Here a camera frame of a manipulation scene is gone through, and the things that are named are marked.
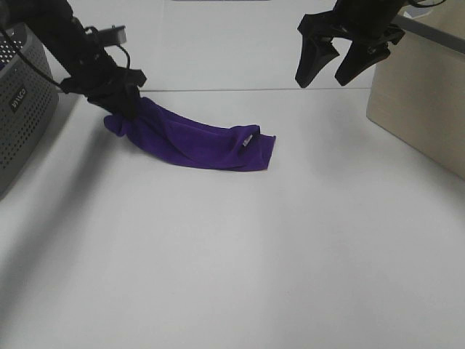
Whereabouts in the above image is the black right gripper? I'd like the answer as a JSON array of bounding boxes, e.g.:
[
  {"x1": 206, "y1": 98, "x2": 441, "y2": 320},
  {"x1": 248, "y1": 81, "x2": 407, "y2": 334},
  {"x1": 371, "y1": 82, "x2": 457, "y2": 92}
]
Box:
[{"x1": 295, "y1": 12, "x2": 405, "y2": 87}]

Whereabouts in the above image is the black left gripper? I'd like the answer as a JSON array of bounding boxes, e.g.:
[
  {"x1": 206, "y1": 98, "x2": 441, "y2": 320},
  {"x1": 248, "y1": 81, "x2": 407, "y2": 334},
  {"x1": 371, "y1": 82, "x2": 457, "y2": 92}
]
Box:
[{"x1": 60, "y1": 67, "x2": 147, "y2": 120}]

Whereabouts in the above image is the purple towel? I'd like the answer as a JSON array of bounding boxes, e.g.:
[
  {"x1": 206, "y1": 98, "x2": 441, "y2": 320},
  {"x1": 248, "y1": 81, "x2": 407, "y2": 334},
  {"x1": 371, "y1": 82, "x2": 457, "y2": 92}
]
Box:
[{"x1": 103, "y1": 97, "x2": 276, "y2": 172}]

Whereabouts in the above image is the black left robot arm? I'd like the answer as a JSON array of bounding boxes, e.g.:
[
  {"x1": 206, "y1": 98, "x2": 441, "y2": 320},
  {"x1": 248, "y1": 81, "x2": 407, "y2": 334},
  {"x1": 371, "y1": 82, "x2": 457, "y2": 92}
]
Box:
[{"x1": 1, "y1": 1, "x2": 147, "y2": 120}]

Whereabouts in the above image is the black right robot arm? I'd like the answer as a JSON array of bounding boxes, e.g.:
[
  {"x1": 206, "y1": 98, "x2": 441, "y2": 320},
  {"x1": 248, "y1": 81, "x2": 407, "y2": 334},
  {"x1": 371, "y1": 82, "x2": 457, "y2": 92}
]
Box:
[{"x1": 295, "y1": 0, "x2": 405, "y2": 88}]

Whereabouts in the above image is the beige fabric storage bin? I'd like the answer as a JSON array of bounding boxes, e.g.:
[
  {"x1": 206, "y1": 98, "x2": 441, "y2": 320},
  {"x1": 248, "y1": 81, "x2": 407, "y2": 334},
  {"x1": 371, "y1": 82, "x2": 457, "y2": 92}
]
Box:
[{"x1": 366, "y1": 1, "x2": 464, "y2": 177}]

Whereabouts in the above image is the grey perforated plastic basket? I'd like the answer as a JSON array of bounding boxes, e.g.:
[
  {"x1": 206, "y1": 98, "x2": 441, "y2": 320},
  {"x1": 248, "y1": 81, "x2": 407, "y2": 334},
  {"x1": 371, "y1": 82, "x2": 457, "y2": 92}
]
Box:
[{"x1": 1, "y1": 24, "x2": 58, "y2": 196}]

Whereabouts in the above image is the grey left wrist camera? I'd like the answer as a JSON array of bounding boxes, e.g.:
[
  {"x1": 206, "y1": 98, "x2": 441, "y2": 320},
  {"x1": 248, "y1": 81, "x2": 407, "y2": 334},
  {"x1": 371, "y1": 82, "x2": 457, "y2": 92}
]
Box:
[{"x1": 97, "y1": 25, "x2": 126, "y2": 47}]

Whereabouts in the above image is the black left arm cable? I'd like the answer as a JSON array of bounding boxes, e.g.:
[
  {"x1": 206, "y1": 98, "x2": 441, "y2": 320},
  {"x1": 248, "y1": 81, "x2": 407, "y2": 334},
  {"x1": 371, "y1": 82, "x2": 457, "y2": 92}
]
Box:
[{"x1": 0, "y1": 21, "x2": 132, "y2": 88}]

